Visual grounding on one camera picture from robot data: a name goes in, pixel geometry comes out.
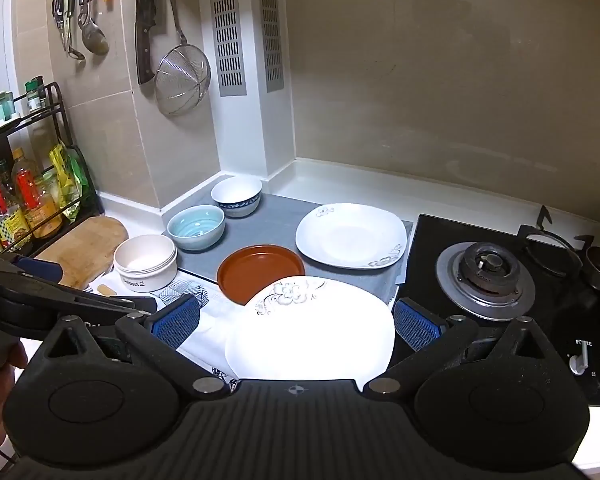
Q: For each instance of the metal ladle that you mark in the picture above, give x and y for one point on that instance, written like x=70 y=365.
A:
x=95 y=40

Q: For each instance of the white floral plate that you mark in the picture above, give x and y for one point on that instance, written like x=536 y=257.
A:
x=350 y=235
x=310 y=330

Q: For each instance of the grey vent grille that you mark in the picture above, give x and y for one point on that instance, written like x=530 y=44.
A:
x=271 y=32
x=227 y=35

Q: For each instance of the light blue bowl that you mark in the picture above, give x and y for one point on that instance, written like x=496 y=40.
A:
x=195 y=225

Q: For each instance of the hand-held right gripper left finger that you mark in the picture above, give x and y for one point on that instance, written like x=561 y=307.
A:
x=175 y=322

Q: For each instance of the black pan support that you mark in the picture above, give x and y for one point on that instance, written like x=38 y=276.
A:
x=530 y=234

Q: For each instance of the small yellow block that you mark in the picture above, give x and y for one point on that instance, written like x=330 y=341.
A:
x=107 y=289

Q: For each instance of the wooden cutting board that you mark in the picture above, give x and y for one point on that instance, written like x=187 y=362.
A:
x=90 y=245

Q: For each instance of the glass jar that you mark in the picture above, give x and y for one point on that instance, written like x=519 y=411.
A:
x=50 y=205

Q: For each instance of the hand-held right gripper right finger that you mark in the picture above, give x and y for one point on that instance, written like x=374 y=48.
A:
x=419 y=325

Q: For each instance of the grey dish mat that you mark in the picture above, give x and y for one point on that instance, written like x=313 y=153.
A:
x=275 y=220

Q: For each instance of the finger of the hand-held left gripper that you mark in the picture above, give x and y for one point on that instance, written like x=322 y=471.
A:
x=40 y=268
x=110 y=304

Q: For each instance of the kitchen cleaver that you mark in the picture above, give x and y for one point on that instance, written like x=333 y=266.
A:
x=145 y=15

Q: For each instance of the white line-patterned cloth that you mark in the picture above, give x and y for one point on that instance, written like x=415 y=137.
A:
x=207 y=310

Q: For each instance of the red-labelled oil bottle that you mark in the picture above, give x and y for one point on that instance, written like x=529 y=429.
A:
x=27 y=190

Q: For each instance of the green-capped bottle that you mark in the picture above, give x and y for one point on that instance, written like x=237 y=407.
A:
x=34 y=95

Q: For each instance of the white bowl with blue pattern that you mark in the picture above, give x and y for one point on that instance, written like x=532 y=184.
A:
x=235 y=192

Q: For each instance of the black glass gas stove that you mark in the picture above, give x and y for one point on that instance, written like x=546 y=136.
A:
x=430 y=240

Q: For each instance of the green and yellow packets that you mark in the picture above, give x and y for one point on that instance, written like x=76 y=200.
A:
x=67 y=180

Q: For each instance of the metal mesh strainer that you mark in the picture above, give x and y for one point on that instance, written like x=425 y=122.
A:
x=182 y=80

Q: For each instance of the stove knob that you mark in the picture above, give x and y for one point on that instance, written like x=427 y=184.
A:
x=579 y=360

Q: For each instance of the gas burner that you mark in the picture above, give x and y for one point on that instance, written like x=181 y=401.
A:
x=485 y=266

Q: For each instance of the teal container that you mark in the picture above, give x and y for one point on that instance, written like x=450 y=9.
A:
x=2 y=107

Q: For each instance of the white straight-sided bowl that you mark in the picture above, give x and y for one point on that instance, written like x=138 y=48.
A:
x=145 y=265

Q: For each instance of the brown plate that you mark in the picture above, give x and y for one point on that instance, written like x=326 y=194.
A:
x=252 y=270

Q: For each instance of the hanging metal utensils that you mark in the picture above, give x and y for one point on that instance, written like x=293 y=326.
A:
x=67 y=15

